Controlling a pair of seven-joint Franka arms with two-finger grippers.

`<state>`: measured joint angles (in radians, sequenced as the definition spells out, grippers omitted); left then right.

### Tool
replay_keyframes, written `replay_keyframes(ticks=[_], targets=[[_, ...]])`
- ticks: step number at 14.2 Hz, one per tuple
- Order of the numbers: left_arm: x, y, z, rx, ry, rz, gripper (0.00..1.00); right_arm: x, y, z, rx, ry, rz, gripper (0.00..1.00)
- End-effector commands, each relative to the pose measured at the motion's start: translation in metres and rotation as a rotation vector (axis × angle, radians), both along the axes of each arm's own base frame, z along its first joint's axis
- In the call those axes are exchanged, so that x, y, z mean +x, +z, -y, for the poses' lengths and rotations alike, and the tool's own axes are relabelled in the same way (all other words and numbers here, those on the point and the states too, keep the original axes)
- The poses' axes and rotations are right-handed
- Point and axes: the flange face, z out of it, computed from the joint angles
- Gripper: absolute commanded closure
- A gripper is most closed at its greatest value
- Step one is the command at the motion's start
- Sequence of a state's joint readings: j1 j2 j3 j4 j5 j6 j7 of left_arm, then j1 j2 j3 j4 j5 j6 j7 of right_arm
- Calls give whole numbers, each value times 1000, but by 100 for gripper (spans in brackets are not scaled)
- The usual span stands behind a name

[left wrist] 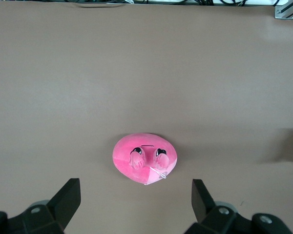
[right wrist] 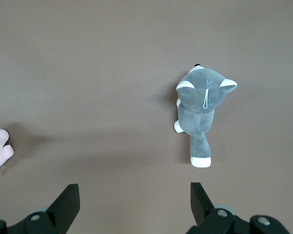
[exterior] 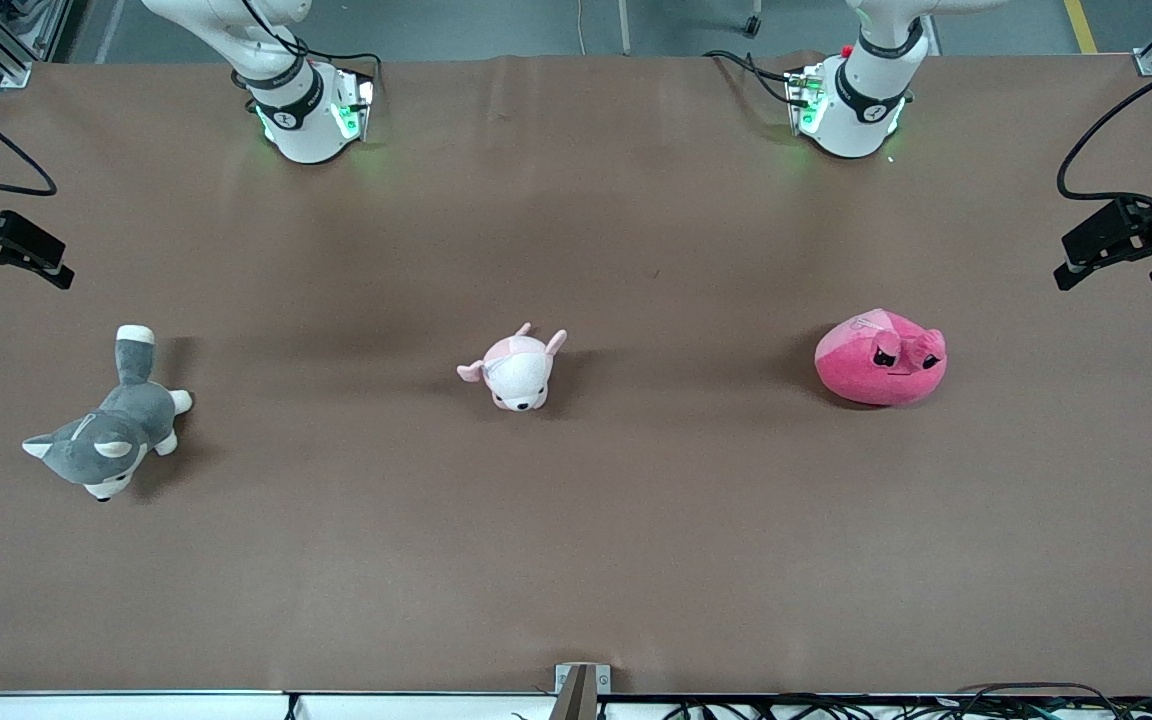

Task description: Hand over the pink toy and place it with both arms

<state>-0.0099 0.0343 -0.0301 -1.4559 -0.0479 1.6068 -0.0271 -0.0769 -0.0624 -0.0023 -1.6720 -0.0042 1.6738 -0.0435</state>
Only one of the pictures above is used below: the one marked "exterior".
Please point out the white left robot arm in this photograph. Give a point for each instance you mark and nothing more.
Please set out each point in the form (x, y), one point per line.
(861, 105)

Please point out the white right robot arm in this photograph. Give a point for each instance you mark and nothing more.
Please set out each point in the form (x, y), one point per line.
(301, 110)

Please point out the grey white husky plush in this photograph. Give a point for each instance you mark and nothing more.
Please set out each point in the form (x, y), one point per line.
(101, 440)

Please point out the hot pink round plush toy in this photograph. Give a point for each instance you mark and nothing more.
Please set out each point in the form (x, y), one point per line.
(861, 370)

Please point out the light pink plush puppy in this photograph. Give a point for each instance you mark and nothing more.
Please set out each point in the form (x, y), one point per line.
(516, 375)

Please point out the white table edge rail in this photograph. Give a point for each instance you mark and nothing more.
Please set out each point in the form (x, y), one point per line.
(136, 706)

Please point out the metal bracket with post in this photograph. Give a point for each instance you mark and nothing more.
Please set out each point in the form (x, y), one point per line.
(581, 690)

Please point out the brown table cover sheet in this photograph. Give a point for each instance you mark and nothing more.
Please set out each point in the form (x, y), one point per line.
(636, 520)

